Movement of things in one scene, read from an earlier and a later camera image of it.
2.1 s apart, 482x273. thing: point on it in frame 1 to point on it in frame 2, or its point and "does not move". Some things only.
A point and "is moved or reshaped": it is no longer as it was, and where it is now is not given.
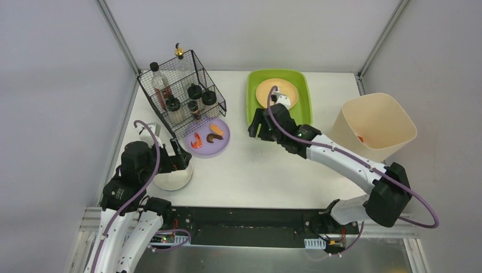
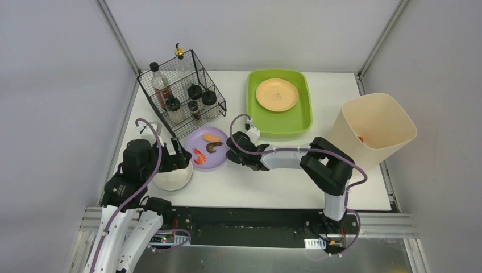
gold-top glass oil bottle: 184,71 does not move
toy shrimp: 198,144 to 202,158
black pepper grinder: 193,107 does not move
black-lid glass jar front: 194,91 does not move
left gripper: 177,158 does not move
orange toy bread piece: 214,128 to 210,137
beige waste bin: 374,125 does not move
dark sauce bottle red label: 161,85 does not move
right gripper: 264,125 to 233,142
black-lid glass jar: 209,99 does not move
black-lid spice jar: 173,104 does not move
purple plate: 210,141 is moved or reshaped
